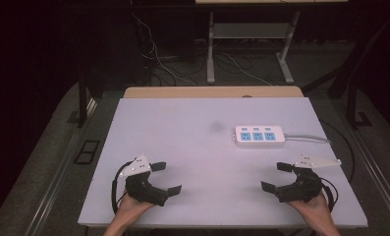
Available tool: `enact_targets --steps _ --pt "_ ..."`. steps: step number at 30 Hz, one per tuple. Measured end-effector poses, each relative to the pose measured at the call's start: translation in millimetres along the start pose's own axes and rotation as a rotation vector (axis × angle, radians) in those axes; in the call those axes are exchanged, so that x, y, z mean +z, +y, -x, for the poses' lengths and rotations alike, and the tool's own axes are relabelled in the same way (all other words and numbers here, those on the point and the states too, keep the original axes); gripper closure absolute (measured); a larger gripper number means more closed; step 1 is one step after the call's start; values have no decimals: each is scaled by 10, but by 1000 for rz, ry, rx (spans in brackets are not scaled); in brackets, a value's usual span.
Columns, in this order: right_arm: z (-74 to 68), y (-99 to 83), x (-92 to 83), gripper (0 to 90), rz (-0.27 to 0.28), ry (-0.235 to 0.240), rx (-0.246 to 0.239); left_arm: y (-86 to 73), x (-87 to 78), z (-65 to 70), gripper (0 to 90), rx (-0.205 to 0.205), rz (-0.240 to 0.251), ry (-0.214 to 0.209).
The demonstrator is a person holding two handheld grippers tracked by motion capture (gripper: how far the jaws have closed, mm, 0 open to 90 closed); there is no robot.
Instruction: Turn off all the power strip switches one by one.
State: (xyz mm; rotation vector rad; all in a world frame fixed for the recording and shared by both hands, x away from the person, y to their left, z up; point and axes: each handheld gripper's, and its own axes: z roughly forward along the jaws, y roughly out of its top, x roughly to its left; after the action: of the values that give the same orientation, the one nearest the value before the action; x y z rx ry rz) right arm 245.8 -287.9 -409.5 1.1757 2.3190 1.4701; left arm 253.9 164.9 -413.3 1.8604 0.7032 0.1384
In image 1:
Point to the black metal stand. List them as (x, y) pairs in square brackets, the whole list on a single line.
[(352, 101), (82, 98)]

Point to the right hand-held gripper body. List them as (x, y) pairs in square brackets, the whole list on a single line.
[(302, 190)]

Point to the grey metal frame desk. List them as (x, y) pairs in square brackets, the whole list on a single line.
[(210, 49)]

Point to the aluminium floor rail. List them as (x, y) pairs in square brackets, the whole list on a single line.
[(61, 170), (376, 173)]

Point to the person's right hand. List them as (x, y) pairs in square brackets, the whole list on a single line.
[(315, 209)]

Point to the white power strip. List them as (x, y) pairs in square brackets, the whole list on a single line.
[(259, 136)]

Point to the black floor socket plate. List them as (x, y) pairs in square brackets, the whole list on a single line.
[(86, 152)]

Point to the person's left hand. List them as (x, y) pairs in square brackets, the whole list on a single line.
[(132, 209)]

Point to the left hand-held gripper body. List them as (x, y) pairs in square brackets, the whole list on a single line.
[(143, 190)]

